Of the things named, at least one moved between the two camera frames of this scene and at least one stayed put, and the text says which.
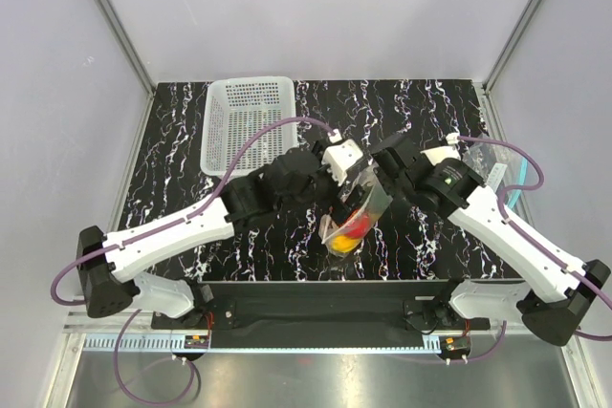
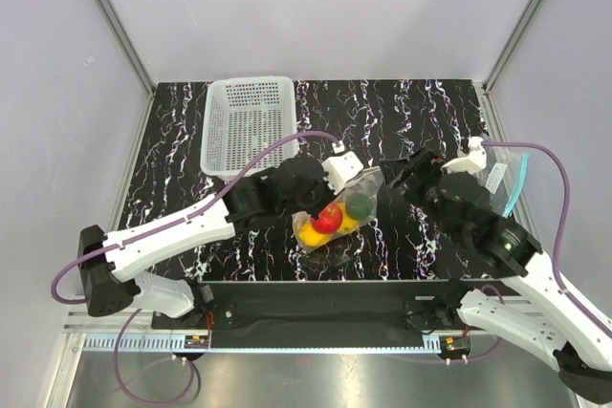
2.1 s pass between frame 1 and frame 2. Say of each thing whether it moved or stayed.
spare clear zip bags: stayed
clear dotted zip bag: moved
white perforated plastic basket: stayed
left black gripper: moved
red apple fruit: moved
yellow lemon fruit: moved
